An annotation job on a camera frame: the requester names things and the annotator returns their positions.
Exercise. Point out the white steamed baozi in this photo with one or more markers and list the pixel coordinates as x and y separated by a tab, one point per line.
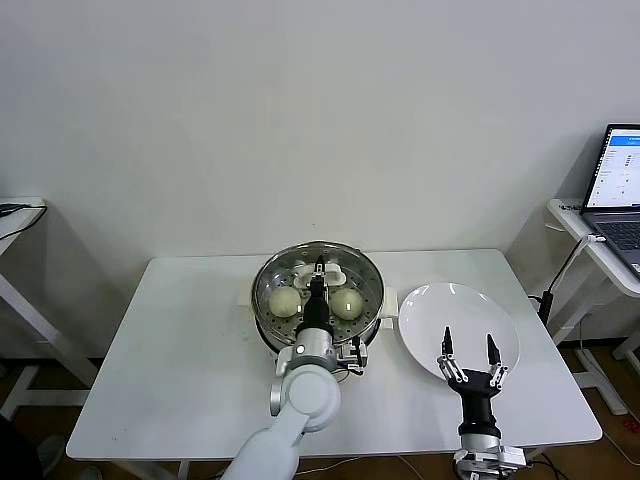
347	304
285	302

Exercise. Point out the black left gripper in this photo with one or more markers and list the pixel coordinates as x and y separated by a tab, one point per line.
317	307

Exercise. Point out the white electric cooker base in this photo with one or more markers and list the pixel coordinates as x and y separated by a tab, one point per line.
270	347

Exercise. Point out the grey open laptop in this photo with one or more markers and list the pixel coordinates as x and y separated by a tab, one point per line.
615	165

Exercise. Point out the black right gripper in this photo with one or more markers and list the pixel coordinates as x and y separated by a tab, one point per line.
477	395

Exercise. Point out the white side table with laptop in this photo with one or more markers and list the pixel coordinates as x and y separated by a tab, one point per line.
565	215

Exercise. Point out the white round plate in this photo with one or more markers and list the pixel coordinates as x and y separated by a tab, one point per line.
450	320

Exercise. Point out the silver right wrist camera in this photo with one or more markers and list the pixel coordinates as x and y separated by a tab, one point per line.
512	457

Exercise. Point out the stainless steel steamer basket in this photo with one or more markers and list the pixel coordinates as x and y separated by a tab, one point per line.
391	300

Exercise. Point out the round glass lid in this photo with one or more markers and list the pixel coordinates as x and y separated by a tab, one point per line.
335	276

